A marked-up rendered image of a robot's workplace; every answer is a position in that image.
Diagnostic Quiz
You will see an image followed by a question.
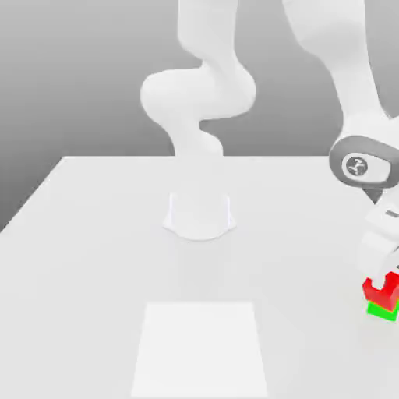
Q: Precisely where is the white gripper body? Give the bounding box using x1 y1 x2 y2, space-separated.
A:
358 229 399 277

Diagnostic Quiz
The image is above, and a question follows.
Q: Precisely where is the small red cube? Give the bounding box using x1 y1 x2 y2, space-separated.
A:
362 271 399 312

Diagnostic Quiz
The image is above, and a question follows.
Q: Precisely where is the small green cube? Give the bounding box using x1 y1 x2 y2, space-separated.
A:
366 300 399 323

